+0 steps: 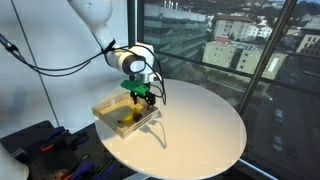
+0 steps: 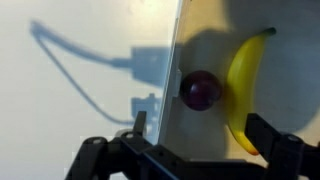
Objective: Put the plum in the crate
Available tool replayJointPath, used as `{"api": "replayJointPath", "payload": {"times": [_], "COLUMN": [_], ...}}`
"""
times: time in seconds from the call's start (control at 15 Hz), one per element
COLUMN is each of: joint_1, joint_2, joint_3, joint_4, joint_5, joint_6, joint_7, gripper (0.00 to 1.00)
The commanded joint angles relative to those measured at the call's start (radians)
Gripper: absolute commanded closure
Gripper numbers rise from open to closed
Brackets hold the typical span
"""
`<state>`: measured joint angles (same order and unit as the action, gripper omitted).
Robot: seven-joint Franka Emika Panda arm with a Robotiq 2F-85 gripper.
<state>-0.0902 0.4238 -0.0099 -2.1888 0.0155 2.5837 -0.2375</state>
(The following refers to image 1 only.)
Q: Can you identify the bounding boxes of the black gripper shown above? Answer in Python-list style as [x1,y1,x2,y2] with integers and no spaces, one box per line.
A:
[130,88,157,111]

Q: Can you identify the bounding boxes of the light wooden crate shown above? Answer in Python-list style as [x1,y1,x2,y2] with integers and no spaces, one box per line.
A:
[91,92,160,140]

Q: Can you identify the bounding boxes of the yellow banana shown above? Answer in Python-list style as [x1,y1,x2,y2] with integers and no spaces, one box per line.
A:
[117,105,141,124]

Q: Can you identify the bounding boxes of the blue spring clamp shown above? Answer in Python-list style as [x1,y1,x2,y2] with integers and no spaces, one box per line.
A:
[61,156,96,180]
[39,125,71,153]
[93,161,116,180]
[64,131,91,150]

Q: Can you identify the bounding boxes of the perforated mounting board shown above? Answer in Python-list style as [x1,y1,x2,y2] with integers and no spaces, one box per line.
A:
[0,119,134,180]

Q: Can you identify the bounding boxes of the white rounded cover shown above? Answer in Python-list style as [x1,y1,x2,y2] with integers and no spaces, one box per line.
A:
[0,143,30,180]

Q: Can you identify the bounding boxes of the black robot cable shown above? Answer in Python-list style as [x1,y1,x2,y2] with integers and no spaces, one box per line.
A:
[0,32,168,106]

